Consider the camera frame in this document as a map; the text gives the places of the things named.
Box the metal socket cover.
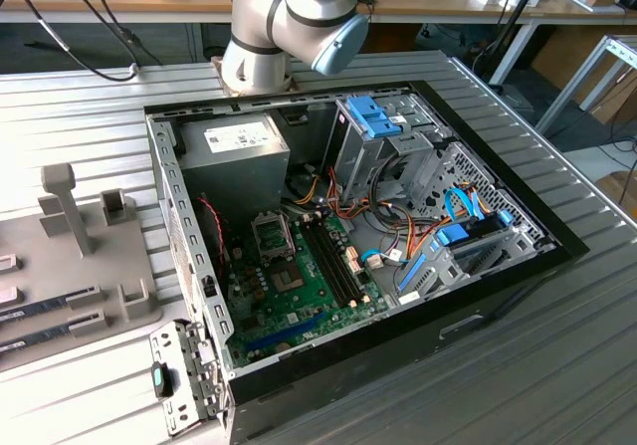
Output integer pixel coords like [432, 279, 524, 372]
[251, 213, 296, 263]

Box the CPU socket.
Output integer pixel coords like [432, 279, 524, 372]
[268, 264, 306, 295]

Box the grey metal drive cage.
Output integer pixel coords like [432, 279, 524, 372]
[322, 94, 449, 202]

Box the black RAM slot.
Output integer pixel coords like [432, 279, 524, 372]
[300, 221, 345, 310]
[307, 220, 351, 307]
[314, 219, 357, 305]
[320, 218, 363, 302]

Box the grey power supply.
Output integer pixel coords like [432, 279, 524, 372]
[176, 111, 293, 217]

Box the green motherboard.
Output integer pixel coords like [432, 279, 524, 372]
[226, 210, 394, 369]

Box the black case fan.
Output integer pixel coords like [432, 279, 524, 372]
[196, 193, 230, 272]

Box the blue expansion slot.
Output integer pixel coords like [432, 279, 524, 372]
[243, 310, 327, 354]

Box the blue carrier with black disk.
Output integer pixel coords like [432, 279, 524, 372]
[431, 209, 515, 250]

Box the perforated grey disk bay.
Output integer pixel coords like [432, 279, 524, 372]
[392, 140, 558, 310]

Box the black PC case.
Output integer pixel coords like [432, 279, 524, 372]
[142, 79, 591, 445]

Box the grey parts rack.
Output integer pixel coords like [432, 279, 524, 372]
[0, 162, 165, 361]

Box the black teal case latch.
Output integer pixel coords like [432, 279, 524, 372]
[151, 362, 175, 399]

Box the black slanted pole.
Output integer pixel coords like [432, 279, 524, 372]
[485, 0, 548, 86]

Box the dark RAM stick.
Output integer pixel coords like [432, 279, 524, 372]
[0, 288, 74, 323]
[0, 321, 76, 355]

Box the brown cardboard box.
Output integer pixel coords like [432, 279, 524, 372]
[594, 169, 637, 212]

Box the flat brown cardboard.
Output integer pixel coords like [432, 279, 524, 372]
[591, 69, 637, 125]

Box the pale blue data wire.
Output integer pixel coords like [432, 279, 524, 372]
[358, 248, 404, 270]

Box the coloured power wire bundle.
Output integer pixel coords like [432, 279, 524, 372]
[291, 165, 439, 267]

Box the red black twisted wire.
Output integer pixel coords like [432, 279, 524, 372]
[197, 194, 228, 262]

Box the blue plastic rail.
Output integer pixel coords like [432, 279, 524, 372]
[396, 253, 430, 293]

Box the cable with white plug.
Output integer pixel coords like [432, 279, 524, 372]
[0, 0, 141, 84]

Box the aluminium frame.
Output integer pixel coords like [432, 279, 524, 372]
[534, 34, 637, 137]

